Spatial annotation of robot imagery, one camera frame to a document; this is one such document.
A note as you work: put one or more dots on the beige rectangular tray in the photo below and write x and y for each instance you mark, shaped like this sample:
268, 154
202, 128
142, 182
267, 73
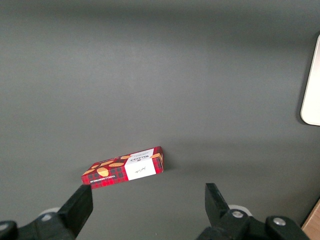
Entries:
313, 95

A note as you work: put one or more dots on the red tartan shortbread box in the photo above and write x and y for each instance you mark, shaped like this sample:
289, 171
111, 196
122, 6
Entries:
112, 172

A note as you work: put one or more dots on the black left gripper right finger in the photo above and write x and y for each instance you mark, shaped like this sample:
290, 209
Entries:
220, 217

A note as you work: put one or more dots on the wooden drawer cabinet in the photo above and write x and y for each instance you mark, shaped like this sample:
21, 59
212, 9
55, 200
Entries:
315, 225

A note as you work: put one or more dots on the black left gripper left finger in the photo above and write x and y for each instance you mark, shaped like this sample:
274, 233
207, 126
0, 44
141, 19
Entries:
72, 215

